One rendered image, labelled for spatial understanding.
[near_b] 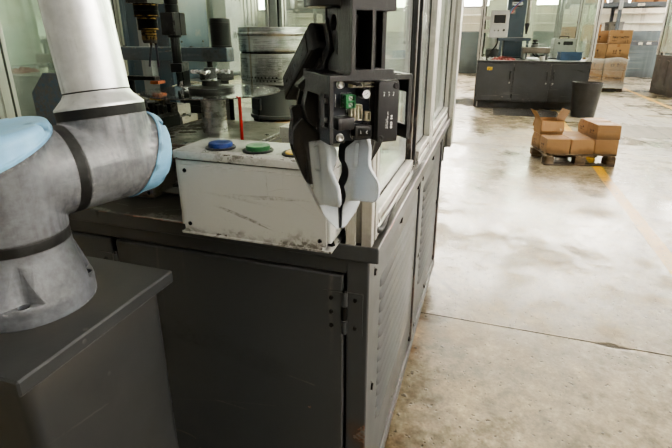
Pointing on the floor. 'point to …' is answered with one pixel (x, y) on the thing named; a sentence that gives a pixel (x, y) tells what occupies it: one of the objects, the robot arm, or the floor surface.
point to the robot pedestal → (92, 370)
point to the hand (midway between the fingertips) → (336, 212)
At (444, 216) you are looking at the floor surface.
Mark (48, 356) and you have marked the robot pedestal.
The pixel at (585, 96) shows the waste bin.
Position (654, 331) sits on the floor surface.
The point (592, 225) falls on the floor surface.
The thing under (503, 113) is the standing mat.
